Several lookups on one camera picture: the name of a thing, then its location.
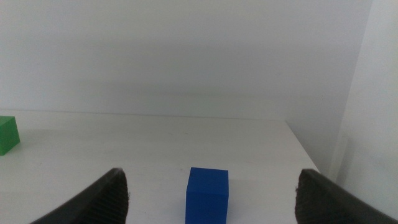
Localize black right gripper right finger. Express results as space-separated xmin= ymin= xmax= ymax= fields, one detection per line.
xmin=294 ymin=169 xmax=398 ymax=224

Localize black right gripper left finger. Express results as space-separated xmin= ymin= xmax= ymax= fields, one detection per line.
xmin=29 ymin=167 xmax=130 ymax=224

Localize blue cube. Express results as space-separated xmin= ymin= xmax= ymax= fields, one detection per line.
xmin=185 ymin=167 xmax=229 ymax=224

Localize green cube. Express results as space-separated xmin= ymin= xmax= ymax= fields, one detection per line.
xmin=0 ymin=115 xmax=21 ymax=156

